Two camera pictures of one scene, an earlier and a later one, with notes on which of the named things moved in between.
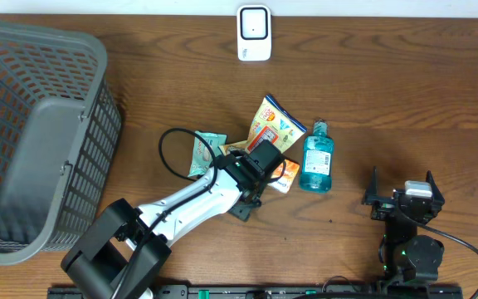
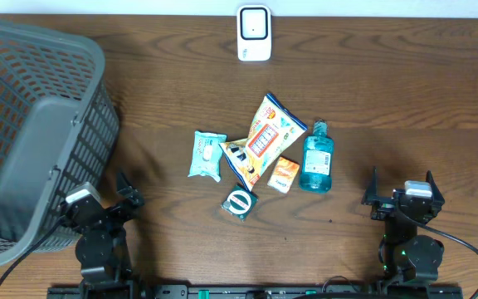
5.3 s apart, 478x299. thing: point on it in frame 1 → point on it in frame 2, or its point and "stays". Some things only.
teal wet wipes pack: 202,156 stays
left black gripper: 243,209 → 124,211
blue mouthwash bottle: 318,160 stays
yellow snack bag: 272,123 stays
